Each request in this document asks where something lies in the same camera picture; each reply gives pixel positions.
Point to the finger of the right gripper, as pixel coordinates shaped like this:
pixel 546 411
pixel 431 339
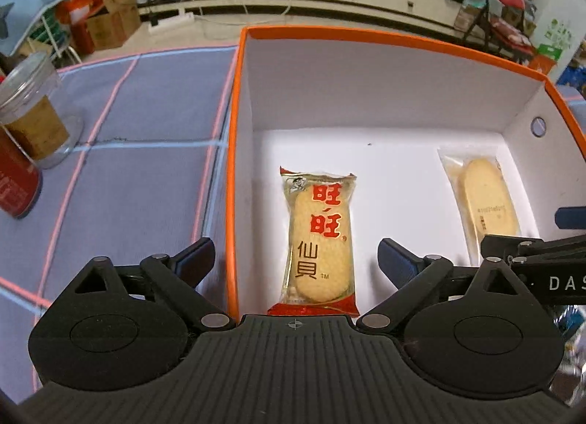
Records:
pixel 571 217
pixel 516 250

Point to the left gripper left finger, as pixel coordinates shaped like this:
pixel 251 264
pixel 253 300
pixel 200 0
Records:
pixel 176 279

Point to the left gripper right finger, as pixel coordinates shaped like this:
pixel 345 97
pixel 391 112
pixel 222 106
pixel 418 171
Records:
pixel 417 280

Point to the clear rice cracker packet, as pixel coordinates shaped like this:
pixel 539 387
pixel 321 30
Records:
pixel 482 196

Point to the red rice cracker packet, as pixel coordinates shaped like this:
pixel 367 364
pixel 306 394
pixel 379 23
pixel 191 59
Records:
pixel 319 277

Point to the blue plaid tablecloth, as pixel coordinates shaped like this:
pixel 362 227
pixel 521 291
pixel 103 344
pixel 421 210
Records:
pixel 147 176

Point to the orange storage box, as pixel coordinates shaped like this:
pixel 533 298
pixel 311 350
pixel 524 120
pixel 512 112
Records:
pixel 382 106

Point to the red soda can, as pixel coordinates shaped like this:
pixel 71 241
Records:
pixel 20 179

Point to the clear plastic jar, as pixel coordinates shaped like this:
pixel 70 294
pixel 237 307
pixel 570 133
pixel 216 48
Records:
pixel 38 112

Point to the white fridge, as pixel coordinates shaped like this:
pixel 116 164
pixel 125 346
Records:
pixel 560 25

